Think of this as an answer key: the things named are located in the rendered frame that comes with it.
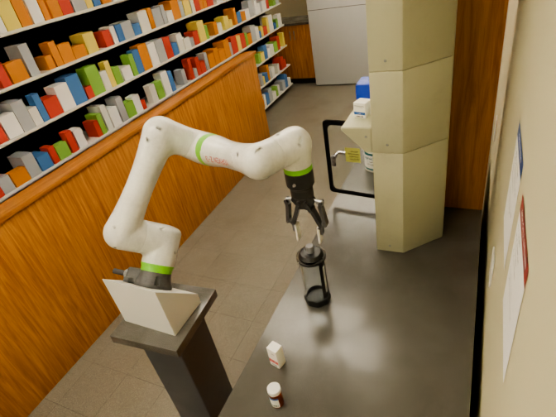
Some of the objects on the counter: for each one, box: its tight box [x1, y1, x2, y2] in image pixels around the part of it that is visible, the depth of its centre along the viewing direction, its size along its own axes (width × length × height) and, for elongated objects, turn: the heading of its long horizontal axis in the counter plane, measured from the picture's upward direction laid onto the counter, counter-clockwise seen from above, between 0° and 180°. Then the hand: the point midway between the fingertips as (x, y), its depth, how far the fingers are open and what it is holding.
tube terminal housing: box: [369, 54, 454, 253], centre depth 164 cm, size 25×32×77 cm
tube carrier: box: [296, 245, 329, 302], centre depth 154 cm, size 11×11×21 cm
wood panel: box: [444, 0, 509, 210], centre depth 162 cm, size 49×3×140 cm, turn 81°
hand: (309, 233), depth 143 cm, fingers open, 7 cm apart
